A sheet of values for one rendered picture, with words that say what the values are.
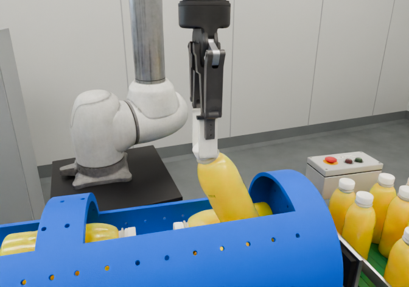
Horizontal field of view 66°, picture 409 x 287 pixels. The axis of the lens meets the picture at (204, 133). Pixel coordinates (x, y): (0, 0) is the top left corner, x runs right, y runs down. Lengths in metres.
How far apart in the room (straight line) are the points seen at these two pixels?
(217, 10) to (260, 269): 0.38
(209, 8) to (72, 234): 0.38
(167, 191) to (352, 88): 4.01
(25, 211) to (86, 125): 1.32
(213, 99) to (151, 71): 0.61
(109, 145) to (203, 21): 0.65
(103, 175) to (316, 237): 0.70
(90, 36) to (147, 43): 2.19
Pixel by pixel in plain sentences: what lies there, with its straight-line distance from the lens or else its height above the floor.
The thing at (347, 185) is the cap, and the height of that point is 1.10.
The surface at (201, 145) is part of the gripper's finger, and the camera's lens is 0.50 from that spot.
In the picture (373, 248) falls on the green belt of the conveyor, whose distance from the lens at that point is 1.08.
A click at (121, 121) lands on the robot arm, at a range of 1.01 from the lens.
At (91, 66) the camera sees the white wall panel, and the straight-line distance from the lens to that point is 3.21.
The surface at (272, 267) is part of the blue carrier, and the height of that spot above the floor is 1.16.
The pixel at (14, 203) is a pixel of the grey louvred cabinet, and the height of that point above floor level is 0.48.
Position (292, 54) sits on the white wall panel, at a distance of 4.01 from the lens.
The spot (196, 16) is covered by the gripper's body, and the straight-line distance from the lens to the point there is 0.45.
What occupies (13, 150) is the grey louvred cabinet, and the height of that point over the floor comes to 0.82.
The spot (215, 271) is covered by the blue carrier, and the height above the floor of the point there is 1.17.
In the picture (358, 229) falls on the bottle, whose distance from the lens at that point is 0.91.
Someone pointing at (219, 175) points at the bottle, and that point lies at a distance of 0.53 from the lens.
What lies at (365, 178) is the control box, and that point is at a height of 1.06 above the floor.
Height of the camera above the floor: 1.53
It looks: 21 degrees down
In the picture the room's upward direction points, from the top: straight up
